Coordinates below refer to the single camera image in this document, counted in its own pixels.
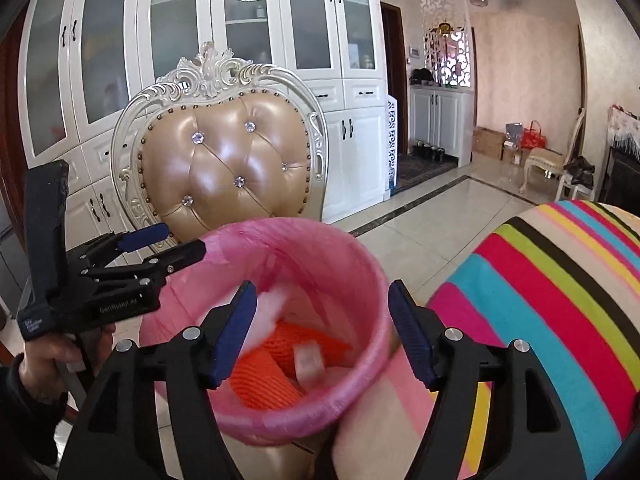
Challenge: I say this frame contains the pink lined waste bin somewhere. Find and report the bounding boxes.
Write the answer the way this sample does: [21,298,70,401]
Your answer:
[140,217,398,448]

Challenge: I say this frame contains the white carved entry screen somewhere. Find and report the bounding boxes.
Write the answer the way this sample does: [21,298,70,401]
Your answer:
[419,0,473,90]

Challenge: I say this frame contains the dark clothes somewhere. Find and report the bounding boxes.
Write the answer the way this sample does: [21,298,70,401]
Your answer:
[564,156,598,187]

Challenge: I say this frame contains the small cream chair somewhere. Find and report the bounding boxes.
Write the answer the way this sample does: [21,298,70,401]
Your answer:
[519,109,587,201]

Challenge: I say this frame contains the black piano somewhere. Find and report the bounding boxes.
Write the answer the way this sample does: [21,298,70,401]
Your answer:
[597,145,640,206]

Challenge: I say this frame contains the floral lace piano cover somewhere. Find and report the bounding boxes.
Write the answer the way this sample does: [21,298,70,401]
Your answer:
[606,105,640,158]

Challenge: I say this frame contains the white foam block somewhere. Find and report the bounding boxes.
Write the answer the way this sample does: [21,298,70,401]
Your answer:
[247,287,291,348]

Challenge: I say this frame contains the white shoe cabinet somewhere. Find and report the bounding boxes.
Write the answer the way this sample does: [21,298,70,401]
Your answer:
[409,85,475,168]

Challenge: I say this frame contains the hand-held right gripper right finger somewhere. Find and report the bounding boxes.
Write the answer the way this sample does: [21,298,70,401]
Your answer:
[388,280,586,480]

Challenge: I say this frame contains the tall white cabinet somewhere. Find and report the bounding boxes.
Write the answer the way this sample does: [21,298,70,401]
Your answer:
[20,0,391,241]

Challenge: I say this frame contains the person's left forearm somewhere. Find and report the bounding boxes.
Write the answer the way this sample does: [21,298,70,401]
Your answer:
[0,355,71,466]

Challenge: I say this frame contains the ornate tufted chair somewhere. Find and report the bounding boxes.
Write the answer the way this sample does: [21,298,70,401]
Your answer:
[110,42,351,480]

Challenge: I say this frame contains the person's left hand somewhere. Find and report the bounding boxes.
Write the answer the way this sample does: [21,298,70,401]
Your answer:
[20,322,116,377]

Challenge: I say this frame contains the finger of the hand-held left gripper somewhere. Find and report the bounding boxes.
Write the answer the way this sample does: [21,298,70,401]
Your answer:
[89,238,208,293]
[75,223,171,273]

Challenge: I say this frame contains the striped tablecloth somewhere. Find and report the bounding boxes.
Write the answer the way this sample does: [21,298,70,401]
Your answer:
[330,199,640,480]

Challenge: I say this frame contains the white patterned standing panel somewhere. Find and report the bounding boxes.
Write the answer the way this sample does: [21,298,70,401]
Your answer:
[384,99,402,197]

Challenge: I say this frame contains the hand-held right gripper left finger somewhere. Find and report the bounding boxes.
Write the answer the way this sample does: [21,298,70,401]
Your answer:
[57,280,258,480]

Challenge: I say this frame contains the dark patterned doormat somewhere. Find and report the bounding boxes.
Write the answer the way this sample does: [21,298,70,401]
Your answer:
[395,152,458,183]

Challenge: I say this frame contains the brown cardboard box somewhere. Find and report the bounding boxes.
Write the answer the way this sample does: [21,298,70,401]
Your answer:
[471,126,505,157]

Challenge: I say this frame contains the small orange foam net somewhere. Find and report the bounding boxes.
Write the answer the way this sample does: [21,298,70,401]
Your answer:
[262,321,353,378]

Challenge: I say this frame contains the pale small box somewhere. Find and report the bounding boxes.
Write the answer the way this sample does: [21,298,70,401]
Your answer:
[294,341,327,393]

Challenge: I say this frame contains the large orange foam net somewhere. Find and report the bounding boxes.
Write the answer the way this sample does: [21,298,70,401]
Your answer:
[227,347,306,411]

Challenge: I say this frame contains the row of dark shoes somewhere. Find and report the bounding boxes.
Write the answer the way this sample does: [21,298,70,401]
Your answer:
[414,141,447,162]

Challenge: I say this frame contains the red shopping bag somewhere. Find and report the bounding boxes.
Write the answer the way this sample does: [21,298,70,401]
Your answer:
[520,120,548,151]

